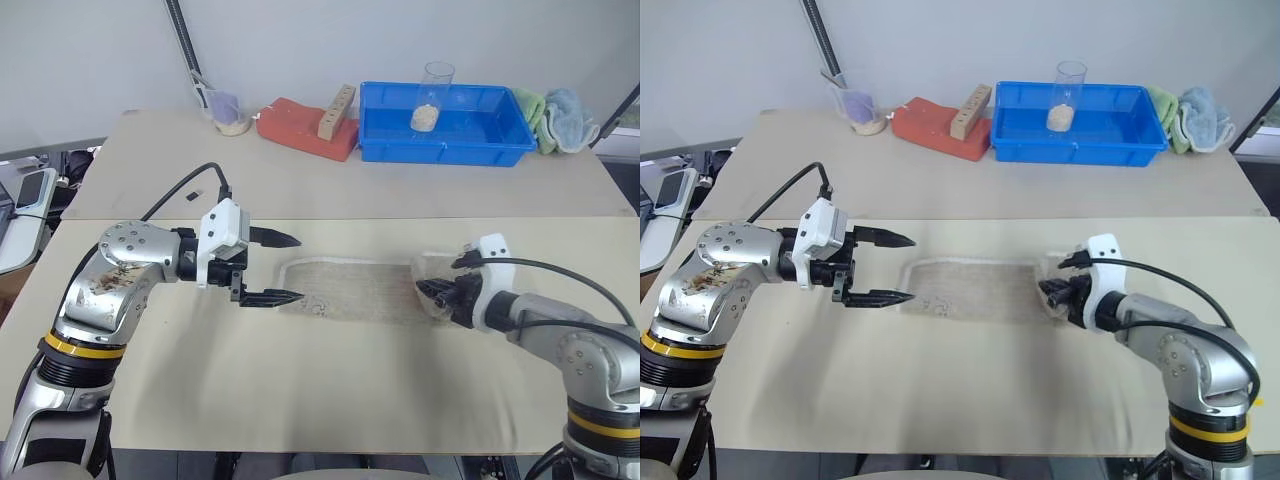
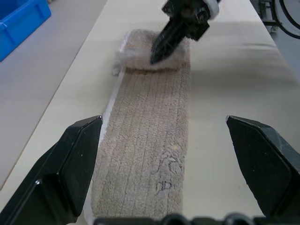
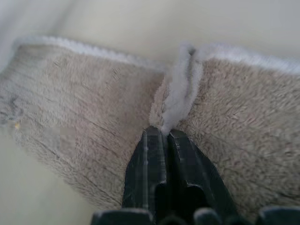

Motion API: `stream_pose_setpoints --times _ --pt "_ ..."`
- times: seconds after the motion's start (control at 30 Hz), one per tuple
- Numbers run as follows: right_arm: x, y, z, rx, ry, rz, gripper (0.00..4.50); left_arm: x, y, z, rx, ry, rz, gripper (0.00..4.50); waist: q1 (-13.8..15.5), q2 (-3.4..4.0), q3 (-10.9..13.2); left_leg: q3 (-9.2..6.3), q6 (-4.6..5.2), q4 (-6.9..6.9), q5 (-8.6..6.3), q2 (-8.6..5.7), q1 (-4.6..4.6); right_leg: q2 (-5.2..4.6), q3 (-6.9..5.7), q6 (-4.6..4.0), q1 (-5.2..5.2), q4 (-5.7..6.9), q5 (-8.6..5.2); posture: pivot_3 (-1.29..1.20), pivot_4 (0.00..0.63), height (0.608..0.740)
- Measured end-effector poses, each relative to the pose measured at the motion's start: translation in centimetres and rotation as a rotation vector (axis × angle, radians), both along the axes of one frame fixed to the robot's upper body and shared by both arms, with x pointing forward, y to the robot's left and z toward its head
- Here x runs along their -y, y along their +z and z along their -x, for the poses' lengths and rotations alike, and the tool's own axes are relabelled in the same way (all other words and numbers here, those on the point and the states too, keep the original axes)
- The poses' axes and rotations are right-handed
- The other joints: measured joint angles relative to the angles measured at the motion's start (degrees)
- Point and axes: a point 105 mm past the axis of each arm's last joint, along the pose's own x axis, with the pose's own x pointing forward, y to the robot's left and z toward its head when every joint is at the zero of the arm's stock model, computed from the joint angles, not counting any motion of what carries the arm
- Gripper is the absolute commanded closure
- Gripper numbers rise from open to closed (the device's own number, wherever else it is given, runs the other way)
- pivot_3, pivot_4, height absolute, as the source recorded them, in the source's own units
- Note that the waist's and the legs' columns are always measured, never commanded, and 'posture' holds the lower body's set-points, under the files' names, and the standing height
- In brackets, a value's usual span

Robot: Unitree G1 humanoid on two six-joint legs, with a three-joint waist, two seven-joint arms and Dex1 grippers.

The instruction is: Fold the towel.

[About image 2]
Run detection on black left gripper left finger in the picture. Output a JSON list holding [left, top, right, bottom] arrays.
[[0, 115, 104, 225]]

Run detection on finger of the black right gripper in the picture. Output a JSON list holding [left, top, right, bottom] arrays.
[[150, 20, 182, 65], [161, 29, 188, 62]]

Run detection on black cable loop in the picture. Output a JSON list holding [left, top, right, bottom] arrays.
[[275, 0, 300, 40]]

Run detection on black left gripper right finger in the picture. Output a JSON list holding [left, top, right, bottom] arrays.
[[225, 115, 300, 225]]

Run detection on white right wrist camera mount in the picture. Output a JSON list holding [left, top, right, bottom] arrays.
[[203, 0, 220, 21]]

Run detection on black cart base with caster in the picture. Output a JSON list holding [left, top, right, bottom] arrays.
[[250, 0, 283, 34]]

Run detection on beige terry towel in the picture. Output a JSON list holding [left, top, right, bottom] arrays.
[[82, 29, 192, 224]]

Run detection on blue plastic bin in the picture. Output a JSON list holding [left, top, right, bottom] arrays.
[[0, 0, 52, 62]]

